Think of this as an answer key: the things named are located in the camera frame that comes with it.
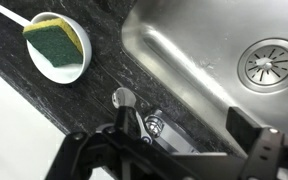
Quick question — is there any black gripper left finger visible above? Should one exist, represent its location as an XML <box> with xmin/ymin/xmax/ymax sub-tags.
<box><xmin>45</xmin><ymin>105</ymin><xmax>198</xmax><ymax>180</ymax></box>

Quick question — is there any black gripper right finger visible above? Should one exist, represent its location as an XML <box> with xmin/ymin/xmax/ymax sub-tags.
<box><xmin>225</xmin><ymin>106</ymin><xmax>288</xmax><ymax>180</ymax></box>

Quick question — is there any chrome faucet lever handle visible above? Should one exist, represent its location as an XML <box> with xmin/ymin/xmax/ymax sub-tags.
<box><xmin>111</xmin><ymin>87</ymin><xmax>167</xmax><ymax>139</ymax></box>

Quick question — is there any metal sink drain strainer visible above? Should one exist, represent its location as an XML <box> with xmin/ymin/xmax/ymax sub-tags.
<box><xmin>237</xmin><ymin>37</ymin><xmax>288</xmax><ymax>94</ymax></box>

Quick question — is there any stainless steel sink basin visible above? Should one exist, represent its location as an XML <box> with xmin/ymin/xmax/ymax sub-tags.
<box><xmin>121</xmin><ymin>0</ymin><xmax>288</xmax><ymax>158</ymax></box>

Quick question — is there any chrome gooseneck faucet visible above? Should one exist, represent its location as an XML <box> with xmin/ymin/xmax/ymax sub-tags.
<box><xmin>150</xmin><ymin>108</ymin><xmax>205</xmax><ymax>155</ymax></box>

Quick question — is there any white ceramic bowl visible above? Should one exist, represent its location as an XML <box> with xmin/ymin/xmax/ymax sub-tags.
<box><xmin>25</xmin><ymin>11</ymin><xmax>93</xmax><ymax>85</ymax></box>

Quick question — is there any yellow green scrub sponge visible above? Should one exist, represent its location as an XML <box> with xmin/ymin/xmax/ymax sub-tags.
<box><xmin>22</xmin><ymin>17</ymin><xmax>84</xmax><ymax>68</ymax></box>

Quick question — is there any white utensil handle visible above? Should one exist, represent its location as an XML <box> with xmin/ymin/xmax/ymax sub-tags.
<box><xmin>0</xmin><ymin>0</ymin><xmax>32</xmax><ymax>27</ymax></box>

